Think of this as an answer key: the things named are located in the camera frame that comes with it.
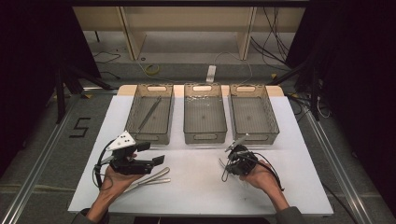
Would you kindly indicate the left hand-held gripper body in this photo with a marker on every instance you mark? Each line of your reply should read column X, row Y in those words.
column 130, row 166

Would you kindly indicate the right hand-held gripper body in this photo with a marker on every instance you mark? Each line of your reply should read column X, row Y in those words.
column 244, row 163

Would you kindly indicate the metal fork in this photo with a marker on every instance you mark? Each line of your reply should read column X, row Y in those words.
column 155, row 176

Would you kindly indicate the grey translucent plastic basket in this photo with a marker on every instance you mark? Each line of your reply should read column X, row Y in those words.
column 205, row 116
column 151, row 124
column 252, row 116

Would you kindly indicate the metal tongs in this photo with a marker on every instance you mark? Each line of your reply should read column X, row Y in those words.
column 150, row 115

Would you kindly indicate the metal chopstick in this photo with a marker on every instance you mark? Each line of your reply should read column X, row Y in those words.
column 148, row 114

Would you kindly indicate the person's left hand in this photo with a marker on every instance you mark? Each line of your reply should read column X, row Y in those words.
column 116, row 183

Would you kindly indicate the person's right hand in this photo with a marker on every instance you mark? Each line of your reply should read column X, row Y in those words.
column 261, row 177

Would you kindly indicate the metal cutlery piece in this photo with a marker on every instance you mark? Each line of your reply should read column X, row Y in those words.
column 155, row 183

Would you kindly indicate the yellow tape roll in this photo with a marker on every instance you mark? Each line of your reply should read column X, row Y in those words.
column 152, row 69

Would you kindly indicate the white power strip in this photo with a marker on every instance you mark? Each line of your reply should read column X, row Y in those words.
column 211, row 73

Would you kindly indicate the black metal stand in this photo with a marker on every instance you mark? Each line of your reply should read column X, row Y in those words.
column 60, row 93
column 314, row 93

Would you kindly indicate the beige wooden desk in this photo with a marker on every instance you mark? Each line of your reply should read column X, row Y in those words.
column 190, row 18

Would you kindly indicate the black curtain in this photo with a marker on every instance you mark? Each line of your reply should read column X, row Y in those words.
column 28, row 62
column 358, row 62

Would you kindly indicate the aluminium floor rail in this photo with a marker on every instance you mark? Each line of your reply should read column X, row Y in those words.
column 40, row 158
column 336, row 168

